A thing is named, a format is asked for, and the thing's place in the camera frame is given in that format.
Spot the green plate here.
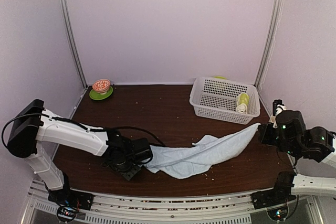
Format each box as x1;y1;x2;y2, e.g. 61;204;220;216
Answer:
89;86;113;101

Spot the red patterned ceramic bowl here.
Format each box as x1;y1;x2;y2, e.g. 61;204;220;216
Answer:
92;79;111;93

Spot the front aluminium rail panel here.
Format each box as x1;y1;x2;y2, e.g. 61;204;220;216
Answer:
19;179;325;224

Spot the left aluminium frame post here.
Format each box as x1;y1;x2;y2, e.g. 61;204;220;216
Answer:
59;0;88;89

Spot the light blue towel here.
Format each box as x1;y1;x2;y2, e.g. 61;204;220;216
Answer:
144;123;260;179

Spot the green crocodile pattern towel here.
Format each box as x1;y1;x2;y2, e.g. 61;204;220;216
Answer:
236;92;249;113

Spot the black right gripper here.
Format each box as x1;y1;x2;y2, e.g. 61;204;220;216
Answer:
258;122;299;157

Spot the black braided left cable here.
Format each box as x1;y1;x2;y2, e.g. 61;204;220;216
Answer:
1;112;166;149

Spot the right aluminium frame post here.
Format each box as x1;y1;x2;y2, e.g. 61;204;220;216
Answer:
255;0;284;91

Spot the aluminium frame post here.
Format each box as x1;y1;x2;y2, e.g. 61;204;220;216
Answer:
255;0;284;91
59;0;88;89

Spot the white perforated plastic basket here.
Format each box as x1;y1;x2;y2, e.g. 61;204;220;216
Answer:
190;77;260;125

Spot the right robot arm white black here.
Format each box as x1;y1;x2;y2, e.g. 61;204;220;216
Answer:
258;110;335;204

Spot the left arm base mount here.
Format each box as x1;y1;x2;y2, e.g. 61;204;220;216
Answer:
48;189;94;223

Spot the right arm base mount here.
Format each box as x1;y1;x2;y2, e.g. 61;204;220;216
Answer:
251;172;299;223

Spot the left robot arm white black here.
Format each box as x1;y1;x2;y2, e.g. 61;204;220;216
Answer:
2;99;153;205

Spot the lime green bowl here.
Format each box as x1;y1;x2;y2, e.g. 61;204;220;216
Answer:
213;76;226;80

